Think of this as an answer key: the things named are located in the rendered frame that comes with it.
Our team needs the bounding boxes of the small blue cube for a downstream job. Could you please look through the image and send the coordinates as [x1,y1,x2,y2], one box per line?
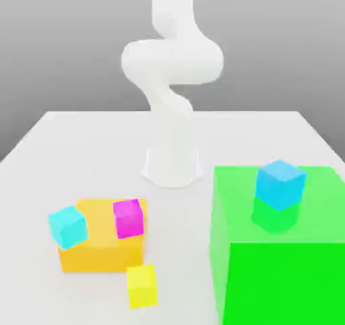
[254,159,308,212]

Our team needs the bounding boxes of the small magenta cube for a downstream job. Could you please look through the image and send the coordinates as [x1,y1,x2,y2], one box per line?
[112,198,145,240]

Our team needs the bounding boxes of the small cyan cube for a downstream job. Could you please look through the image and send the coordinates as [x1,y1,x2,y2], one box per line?
[47,205,89,251]

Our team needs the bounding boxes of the large orange box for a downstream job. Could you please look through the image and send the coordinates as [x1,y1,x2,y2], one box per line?
[58,198,148,274]

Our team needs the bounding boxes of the large green box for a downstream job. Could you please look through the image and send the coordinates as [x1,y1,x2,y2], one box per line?
[209,165,345,325]

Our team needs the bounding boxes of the small yellow cube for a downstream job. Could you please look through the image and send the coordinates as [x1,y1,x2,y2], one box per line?
[125,264,159,310]

